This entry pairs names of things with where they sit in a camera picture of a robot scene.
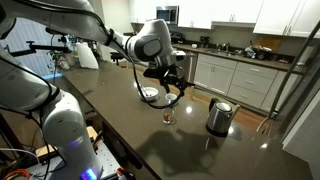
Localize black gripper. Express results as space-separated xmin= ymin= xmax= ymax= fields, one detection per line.
xmin=160 ymin=64 xmax=196 ymax=100

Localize clear glass bowl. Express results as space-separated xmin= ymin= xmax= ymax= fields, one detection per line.
xmin=162 ymin=108 xmax=175 ymax=125

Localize white ceramic bowl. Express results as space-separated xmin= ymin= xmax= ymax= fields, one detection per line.
xmin=139 ymin=86 xmax=160 ymax=103

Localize white ceramic mug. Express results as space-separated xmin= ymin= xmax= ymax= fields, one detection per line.
xmin=164 ymin=92 xmax=179 ymax=107

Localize stainless steel dishwasher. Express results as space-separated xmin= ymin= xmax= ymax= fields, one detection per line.
xmin=181 ymin=51 xmax=200 ymax=84

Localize stainless steel electric kettle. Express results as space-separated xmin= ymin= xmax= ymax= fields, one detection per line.
xmin=205 ymin=97 xmax=236 ymax=137

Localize black and steel stove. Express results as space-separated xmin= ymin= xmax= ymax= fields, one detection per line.
xmin=169 ymin=30 xmax=186 ymax=45

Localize black coffee maker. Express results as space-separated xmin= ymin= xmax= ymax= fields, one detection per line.
xmin=199 ymin=35 xmax=211 ymax=49

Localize white lower kitchen cabinets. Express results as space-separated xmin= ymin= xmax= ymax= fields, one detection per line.
xmin=193 ymin=53 xmax=301 ymax=113

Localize white kitchen cabinets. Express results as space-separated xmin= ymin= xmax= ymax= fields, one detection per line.
xmin=253 ymin=0 xmax=320 ymax=39
xmin=193 ymin=53 xmax=301 ymax=113
xmin=177 ymin=0 xmax=264 ymax=30

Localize black office chair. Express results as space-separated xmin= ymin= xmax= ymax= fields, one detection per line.
xmin=109 ymin=51 xmax=126 ymax=67

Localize metal sink faucet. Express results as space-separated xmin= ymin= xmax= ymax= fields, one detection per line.
xmin=221 ymin=41 xmax=231 ymax=53

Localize stainless steel microwave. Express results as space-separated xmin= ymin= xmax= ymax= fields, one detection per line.
xmin=155 ymin=5 xmax=180 ymax=25

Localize white upper kitchen cabinets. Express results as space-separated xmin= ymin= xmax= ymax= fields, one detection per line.
xmin=177 ymin=0 xmax=264 ymax=30
xmin=253 ymin=0 xmax=320 ymax=39

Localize pile of countertop clutter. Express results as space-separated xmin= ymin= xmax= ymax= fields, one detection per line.
xmin=244 ymin=44 xmax=273 ymax=61

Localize white plastic jug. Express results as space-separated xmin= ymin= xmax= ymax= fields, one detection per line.
xmin=75 ymin=42 xmax=100 ymax=70

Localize wooden cutting board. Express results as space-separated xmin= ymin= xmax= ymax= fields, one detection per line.
xmin=255 ymin=34 xmax=283 ymax=53

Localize grey metal pole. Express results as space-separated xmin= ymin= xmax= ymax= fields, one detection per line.
xmin=268 ymin=19 xmax=320 ymax=119

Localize green potted plant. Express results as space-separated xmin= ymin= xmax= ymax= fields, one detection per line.
xmin=48 ymin=49 xmax=72 ymax=72

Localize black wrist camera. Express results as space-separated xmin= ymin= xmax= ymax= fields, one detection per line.
xmin=143 ymin=66 xmax=168 ymax=80

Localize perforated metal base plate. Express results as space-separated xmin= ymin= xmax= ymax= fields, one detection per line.
xmin=26 ymin=143 xmax=122 ymax=180

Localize orange cable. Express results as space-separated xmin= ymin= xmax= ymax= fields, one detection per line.
xmin=3 ymin=168 xmax=32 ymax=180

